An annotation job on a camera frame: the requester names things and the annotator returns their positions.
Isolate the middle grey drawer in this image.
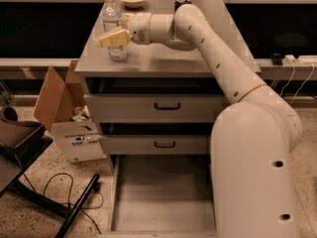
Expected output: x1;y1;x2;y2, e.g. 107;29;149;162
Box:
100;123;212;155

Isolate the black charger block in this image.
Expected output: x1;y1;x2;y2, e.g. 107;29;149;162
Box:
270;54;284;65

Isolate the blue Pepsi can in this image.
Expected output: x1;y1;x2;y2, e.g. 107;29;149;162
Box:
174;0;191;10

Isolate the grey drawer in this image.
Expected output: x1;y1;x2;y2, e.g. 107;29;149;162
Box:
100;123;212;155
83;77;232;124
100;155;217;238

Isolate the white hanging cable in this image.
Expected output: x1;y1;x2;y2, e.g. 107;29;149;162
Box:
279;61;316;107

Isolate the open cardboard box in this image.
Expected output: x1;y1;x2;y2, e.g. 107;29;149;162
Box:
34;60;106;163

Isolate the bottom grey drawer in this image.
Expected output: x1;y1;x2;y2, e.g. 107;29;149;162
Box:
100;155;217;238

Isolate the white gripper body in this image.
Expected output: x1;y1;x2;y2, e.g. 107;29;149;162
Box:
127;13;152;45

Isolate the black floor cable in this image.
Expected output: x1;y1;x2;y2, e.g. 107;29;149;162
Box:
22;172;105;235

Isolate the grey drawer cabinet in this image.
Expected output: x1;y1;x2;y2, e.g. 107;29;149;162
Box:
74;0;263;171

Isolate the top grey drawer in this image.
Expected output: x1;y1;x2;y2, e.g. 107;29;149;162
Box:
83;77;232;124

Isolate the clear plastic water bottle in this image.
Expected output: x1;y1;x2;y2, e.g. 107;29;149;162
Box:
101;0;129;62

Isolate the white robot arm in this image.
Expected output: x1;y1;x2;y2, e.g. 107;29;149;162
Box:
95;4;302;238

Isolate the black chair base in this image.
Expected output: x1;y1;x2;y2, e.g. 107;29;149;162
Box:
0;106;101;238

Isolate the white power strip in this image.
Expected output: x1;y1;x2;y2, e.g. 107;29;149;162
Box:
284;55;317;64

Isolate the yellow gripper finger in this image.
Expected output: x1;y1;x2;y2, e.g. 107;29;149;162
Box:
96;29;132;48
120;13;134;28

